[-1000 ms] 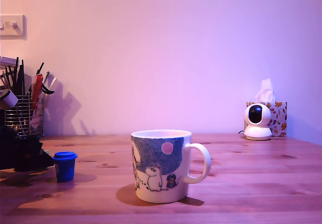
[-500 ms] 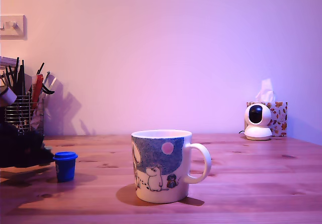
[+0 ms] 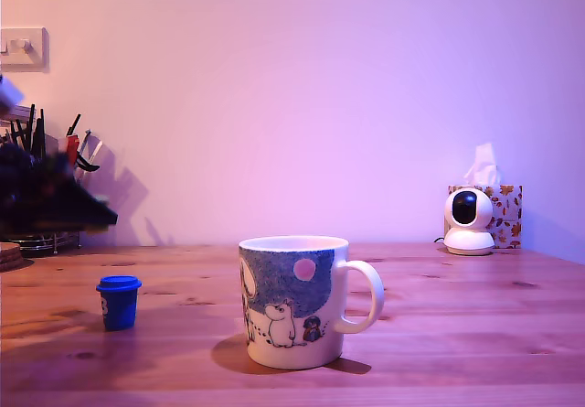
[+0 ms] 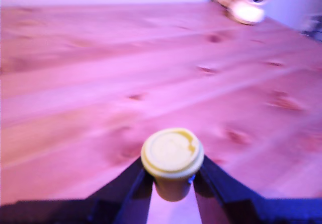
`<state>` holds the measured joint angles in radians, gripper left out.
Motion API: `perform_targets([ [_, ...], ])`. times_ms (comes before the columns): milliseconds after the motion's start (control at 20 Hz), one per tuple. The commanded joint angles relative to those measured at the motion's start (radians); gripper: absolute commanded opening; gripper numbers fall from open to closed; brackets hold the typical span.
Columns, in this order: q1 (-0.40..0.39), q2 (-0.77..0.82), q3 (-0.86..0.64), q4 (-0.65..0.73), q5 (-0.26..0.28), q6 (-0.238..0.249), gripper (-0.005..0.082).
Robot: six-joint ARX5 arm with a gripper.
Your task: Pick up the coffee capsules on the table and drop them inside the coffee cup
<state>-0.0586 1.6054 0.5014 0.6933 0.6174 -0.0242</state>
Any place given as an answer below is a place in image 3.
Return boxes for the blue coffee capsule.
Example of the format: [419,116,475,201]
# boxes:
[95,275,142,333]

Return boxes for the metal tongs with black head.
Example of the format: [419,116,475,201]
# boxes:
[72,128,102,174]

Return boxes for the wide black spatula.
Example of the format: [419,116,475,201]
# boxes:
[36,108,47,155]

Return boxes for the cork coaster stack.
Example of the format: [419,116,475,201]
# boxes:
[0,241,22,273]

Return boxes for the thin long black stick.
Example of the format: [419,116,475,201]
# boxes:
[27,103,37,152]

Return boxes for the white cartoon print mug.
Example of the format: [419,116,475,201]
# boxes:
[238,236,386,371]

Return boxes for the white tissue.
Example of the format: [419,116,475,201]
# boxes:
[463,143,501,188]

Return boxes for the leaf print tissue box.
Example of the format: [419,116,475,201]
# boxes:
[447,184,524,250]

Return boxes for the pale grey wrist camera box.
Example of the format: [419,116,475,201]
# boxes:
[0,73,25,114]

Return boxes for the white wall switch plate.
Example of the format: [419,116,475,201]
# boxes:
[0,27,50,74]

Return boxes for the small white round camera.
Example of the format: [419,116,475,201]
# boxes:
[442,186,495,257]

